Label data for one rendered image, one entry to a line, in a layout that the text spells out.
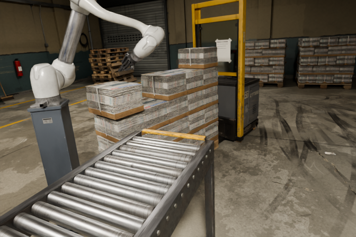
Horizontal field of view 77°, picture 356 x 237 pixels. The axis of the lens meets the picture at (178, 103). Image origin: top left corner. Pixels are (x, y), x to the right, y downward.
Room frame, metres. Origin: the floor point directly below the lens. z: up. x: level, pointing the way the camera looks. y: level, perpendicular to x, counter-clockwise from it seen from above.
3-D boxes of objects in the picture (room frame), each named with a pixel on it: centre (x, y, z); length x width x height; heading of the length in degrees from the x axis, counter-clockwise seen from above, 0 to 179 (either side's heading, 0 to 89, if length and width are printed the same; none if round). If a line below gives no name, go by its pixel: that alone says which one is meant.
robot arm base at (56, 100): (1.50, 0.89, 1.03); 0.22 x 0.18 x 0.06; 10
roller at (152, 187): (0.88, 0.25, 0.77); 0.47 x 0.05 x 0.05; 65
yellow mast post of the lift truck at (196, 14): (3.26, -0.32, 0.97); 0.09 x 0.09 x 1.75; 47
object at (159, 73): (2.28, 0.13, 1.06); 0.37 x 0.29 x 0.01; 49
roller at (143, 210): (0.76, 0.31, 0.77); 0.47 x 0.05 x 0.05; 65
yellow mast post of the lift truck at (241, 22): (2.82, -0.80, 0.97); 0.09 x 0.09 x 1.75; 47
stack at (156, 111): (2.19, 0.22, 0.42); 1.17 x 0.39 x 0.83; 137
